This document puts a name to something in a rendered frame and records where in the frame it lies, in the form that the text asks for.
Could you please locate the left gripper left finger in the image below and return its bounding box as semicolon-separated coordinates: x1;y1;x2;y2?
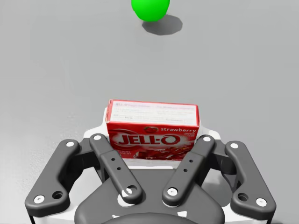
24;106;143;212

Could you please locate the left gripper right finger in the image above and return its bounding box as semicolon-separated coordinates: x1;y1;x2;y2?
161;125;278;214

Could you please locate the red carton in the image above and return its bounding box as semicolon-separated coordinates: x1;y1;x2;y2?
105;99;201;161

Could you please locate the green ball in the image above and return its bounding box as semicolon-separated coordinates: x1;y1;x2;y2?
131;0;171;22

